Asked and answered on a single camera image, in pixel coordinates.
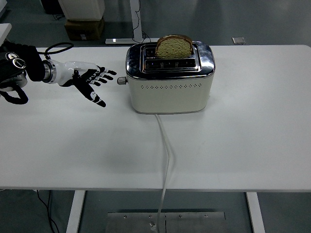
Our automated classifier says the brown bread slice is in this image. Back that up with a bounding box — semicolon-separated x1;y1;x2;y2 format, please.
155;34;194;59

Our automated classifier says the black cable under table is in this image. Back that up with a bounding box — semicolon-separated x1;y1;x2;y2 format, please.
36;190;60;233

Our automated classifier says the grey metal plate with screws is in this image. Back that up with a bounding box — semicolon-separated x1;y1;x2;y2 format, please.
106;211;226;233

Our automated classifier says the brown cardboard box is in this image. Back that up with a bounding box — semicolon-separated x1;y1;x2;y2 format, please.
64;16;105;41

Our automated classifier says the cream chrome two-slot toaster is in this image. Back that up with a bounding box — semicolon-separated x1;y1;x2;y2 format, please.
117;40;216;115

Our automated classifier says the white appliance housing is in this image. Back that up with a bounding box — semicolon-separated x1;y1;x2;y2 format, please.
57;0;105;21

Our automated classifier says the white desk leg with foot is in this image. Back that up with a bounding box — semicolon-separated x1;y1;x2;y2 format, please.
104;0;157;45

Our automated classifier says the white table leg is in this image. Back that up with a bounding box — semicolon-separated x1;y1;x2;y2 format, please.
245;191;266;233
65;190;86;233

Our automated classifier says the black equipment base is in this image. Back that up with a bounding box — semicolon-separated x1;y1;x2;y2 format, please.
40;0;64;15

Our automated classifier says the white toaster power cord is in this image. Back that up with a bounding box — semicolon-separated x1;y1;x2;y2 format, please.
150;113;173;231

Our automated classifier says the black cable on desk leg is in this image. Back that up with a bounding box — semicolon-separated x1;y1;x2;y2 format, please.
132;0;150;41

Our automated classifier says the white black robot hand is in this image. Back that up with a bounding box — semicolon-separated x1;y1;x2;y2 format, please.
53;60;118;108

